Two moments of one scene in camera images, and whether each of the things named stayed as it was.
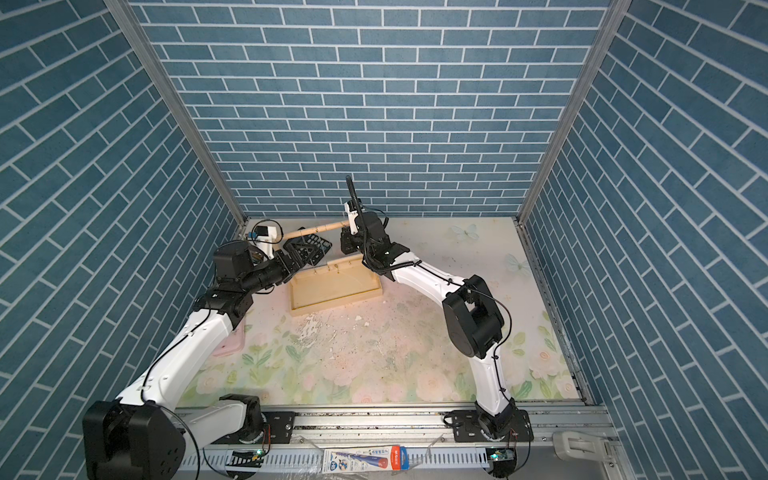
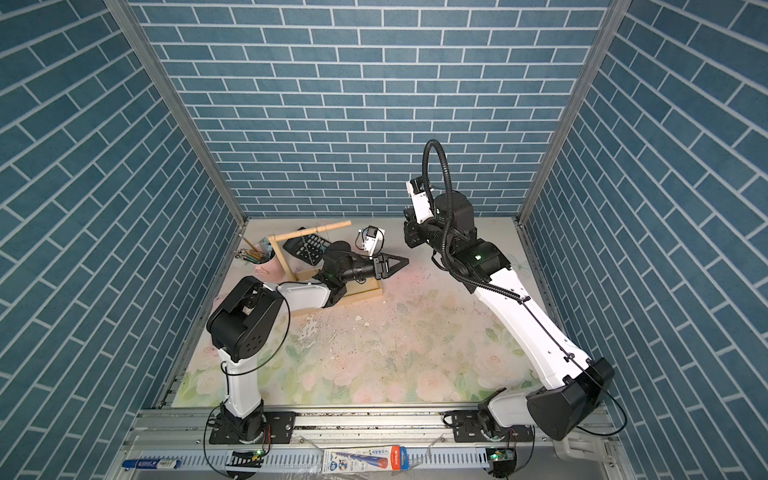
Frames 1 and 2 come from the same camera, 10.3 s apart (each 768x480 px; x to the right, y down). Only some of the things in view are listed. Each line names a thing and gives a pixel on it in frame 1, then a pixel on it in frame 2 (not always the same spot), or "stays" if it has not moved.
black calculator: x=312 y=247 stays
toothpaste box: x=365 y=459 stays
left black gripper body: x=276 y=272 to x=358 y=271
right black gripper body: x=355 y=246 to x=419 y=235
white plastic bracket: x=573 y=445 stays
